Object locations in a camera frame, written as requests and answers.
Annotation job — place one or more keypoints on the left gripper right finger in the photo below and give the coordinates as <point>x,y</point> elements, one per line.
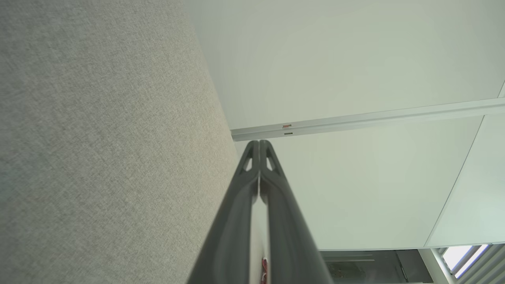
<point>290,236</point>

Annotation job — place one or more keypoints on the red basketball jersey white sleeves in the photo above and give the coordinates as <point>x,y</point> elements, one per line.
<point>264,271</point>

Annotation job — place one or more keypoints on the dark glass cabinet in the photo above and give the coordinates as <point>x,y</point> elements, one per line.
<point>367,268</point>

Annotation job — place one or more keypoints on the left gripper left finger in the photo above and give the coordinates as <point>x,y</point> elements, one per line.
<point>232,228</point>

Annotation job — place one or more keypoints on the bright window with blinds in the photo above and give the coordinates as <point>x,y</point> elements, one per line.
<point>473,260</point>

